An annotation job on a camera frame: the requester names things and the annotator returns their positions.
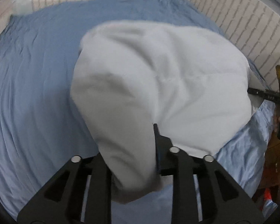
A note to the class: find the light grey down jacket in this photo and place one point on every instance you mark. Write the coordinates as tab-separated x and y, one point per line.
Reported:
190	81

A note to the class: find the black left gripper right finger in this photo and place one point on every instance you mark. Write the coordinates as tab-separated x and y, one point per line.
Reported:
203	191

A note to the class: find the blue bed sheet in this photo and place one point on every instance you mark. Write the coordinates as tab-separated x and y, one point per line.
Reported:
40	127

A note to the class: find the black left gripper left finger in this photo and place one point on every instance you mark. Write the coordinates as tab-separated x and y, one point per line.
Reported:
80	192

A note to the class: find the red object on floor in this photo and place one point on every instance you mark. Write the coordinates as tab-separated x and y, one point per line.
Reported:
267	202

